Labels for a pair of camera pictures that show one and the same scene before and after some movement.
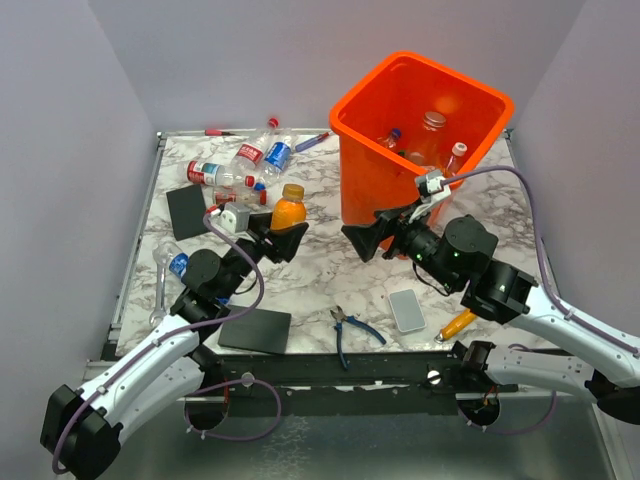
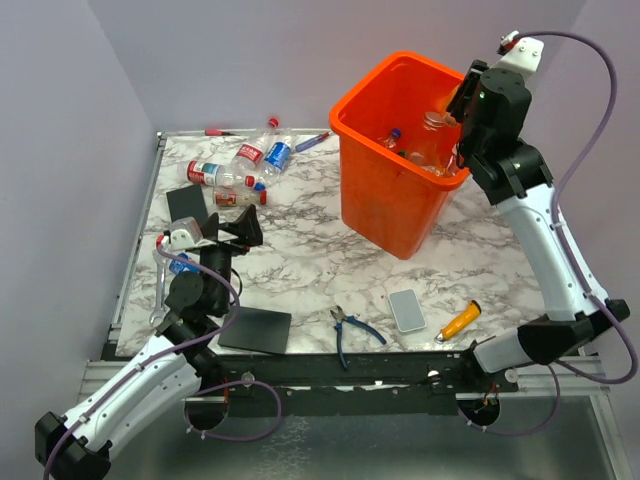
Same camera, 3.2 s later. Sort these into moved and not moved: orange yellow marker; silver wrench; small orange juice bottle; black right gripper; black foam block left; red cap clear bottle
Moved: black right gripper; small orange juice bottle
Not moved: black foam block left; red cap clear bottle; silver wrench; orange yellow marker
